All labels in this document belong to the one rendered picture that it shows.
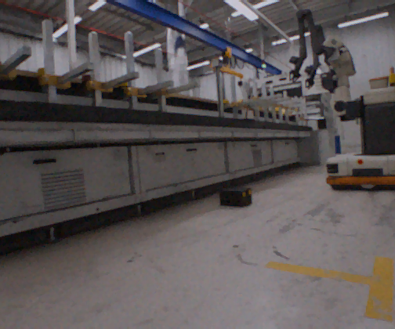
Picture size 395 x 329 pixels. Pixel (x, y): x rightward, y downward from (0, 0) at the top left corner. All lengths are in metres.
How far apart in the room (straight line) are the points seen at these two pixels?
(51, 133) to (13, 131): 0.17
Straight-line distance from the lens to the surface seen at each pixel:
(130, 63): 1.75
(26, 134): 1.38
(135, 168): 1.94
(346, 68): 2.79
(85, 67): 1.25
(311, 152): 5.43
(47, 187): 1.65
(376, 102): 2.53
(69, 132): 1.46
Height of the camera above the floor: 0.43
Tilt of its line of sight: 3 degrees down
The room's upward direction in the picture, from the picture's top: 5 degrees counter-clockwise
